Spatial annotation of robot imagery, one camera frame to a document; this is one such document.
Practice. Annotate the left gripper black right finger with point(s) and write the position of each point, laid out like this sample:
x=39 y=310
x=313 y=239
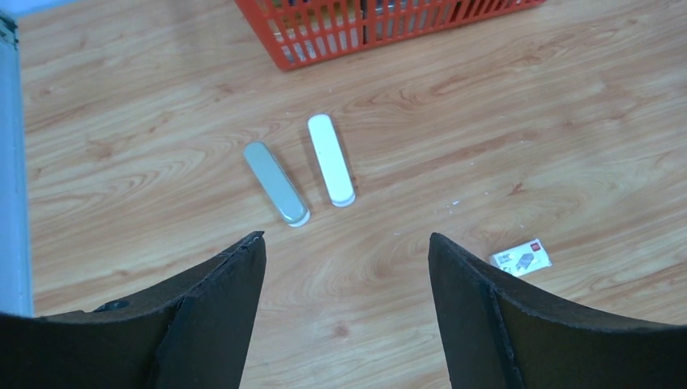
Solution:
x=499 y=331

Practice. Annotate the greenish white stapler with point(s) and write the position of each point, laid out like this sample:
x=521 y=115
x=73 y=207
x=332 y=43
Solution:
x=277 y=185

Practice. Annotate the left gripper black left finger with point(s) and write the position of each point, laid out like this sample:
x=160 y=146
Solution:
x=192 y=330

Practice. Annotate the small staple box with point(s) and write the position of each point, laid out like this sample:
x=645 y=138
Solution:
x=523 y=259

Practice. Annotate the red plastic shopping basket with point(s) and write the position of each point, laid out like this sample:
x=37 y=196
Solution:
x=300 y=33

